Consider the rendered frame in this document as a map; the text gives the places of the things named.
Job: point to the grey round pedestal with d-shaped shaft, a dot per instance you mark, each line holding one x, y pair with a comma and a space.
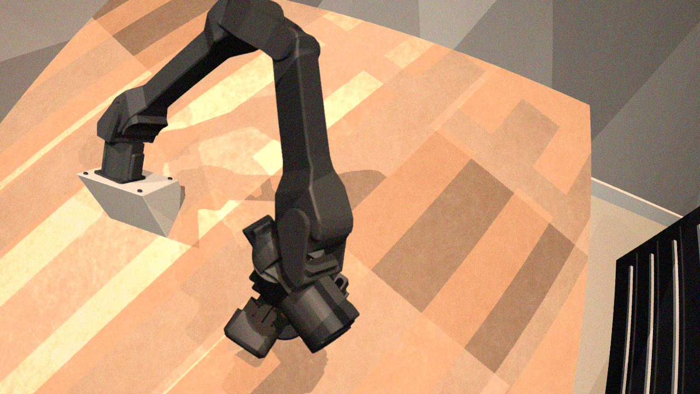
288, 333

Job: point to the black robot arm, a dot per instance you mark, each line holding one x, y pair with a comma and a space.
312, 209

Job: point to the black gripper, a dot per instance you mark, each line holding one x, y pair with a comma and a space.
257, 326

